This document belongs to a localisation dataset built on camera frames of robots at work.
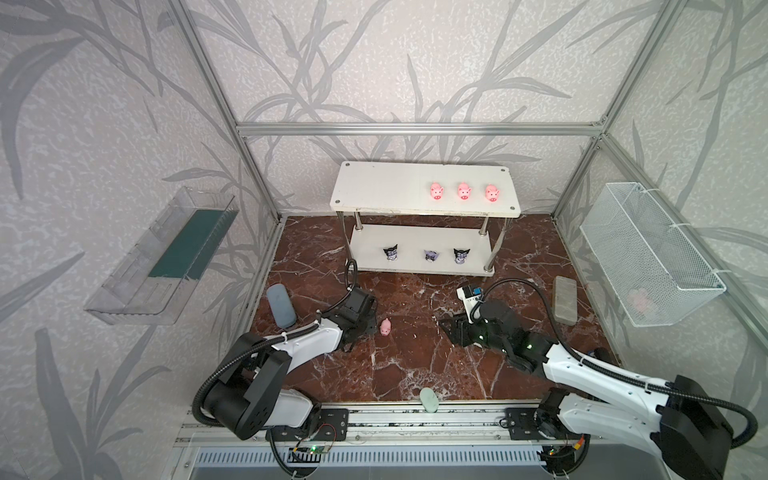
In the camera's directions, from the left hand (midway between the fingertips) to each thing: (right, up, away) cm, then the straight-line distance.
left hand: (374, 311), depth 92 cm
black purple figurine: (+5, +18, +4) cm, 19 cm away
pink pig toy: (+4, -4, -3) cm, 6 cm away
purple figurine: (+18, +17, +5) cm, 25 cm away
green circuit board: (-11, -28, -21) cm, 37 cm away
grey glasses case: (+61, +3, +2) cm, 61 cm away
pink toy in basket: (+68, +7, -18) cm, 71 cm away
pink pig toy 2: (+18, +35, -15) cm, 42 cm away
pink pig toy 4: (+32, +34, -16) cm, 50 cm away
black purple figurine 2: (+28, +17, +2) cm, 33 cm away
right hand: (+21, +3, -11) cm, 24 cm away
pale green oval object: (+16, -19, -15) cm, 29 cm away
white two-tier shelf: (+21, +31, +28) cm, 47 cm away
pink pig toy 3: (+25, +35, -15) cm, 46 cm away
